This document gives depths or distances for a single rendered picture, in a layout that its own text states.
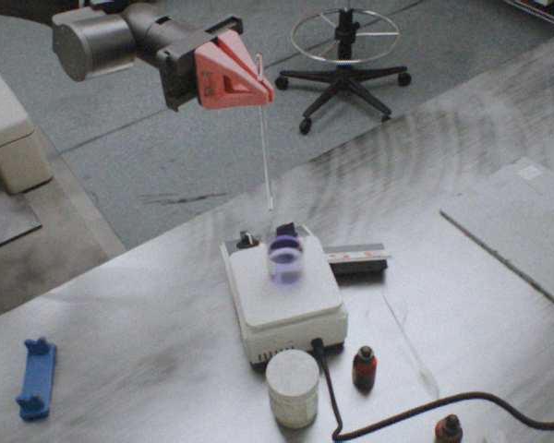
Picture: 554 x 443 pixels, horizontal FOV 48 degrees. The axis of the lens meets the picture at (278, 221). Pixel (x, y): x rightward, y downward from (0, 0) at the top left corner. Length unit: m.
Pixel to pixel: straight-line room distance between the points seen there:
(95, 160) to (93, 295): 1.49
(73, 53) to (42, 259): 0.95
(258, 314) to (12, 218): 1.03
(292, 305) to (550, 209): 0.45
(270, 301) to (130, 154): 1.67
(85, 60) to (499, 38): 2.50
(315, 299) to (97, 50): 0.37
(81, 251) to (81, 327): 0.66
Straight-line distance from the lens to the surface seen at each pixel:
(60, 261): 1.53
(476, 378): 0.81
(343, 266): 0.87
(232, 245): 0.87
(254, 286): 0.76
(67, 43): 0.66
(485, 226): 0.96
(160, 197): 2.15
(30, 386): 0.85
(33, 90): 2.86
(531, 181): 1.05
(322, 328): 0.76
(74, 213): 1.63
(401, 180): 1.03
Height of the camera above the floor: 1.43
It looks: 46 degrees down
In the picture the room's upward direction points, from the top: 4 degrees counter-clockwise
